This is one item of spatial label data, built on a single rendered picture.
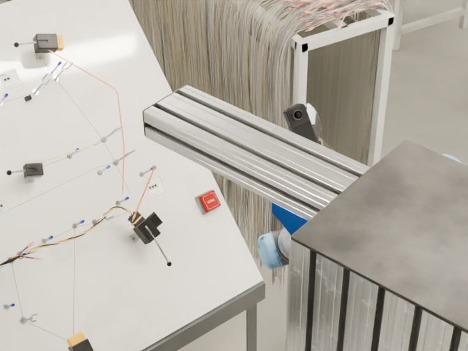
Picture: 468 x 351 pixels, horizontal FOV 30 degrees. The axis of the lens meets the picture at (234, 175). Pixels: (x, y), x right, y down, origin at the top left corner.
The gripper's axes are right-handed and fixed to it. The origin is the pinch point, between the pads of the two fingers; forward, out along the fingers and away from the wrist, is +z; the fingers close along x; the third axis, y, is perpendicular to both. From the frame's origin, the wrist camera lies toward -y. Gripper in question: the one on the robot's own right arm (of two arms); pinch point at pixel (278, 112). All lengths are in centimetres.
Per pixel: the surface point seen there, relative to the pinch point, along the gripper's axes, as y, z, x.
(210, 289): 65, 17, -21
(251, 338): 97, 20, -11
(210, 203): 47, 32, -12
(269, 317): 161, 77, 15
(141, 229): 39, 23, -34
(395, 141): 177, 163, 129
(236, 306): 72, 14, -15
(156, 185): 40, 39, -24
